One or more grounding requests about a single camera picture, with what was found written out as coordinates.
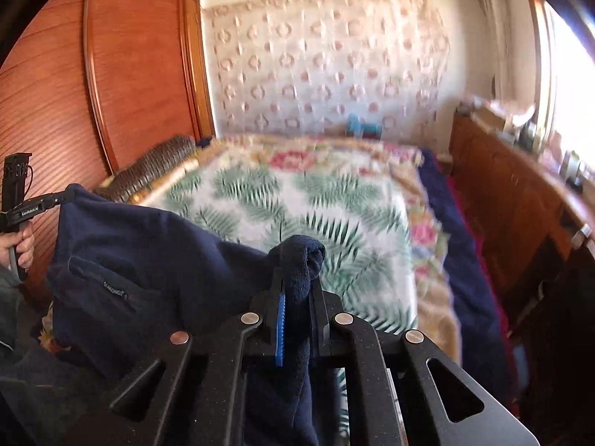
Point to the wooden slatted wardrobe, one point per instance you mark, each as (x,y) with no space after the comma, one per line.
(130,55)

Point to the black patterned pillow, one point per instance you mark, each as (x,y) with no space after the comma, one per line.
(153,165)

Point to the long wooden cabinet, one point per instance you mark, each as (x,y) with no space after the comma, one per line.
(506,181)

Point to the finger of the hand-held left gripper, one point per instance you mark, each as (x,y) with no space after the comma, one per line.
(58,197)

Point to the pink circle pattern curtain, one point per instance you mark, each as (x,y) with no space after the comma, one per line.
(325,60)

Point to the navy blue bed sheet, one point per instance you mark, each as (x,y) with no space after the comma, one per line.
(469,265)

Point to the floral blanket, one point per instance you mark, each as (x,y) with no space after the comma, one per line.
(432,232)

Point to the navy blue printed t-shirt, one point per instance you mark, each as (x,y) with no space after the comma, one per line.
(162,260)

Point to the person's left hand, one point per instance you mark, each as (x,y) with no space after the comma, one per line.
(27,248)

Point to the person's left forearm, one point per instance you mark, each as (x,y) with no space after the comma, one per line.
(9,306)

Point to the blue toy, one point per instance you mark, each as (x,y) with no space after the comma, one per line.
(362,126)

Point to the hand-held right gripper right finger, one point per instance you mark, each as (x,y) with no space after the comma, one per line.
(323,323)

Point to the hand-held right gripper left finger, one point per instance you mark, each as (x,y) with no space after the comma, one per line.
(279,334)

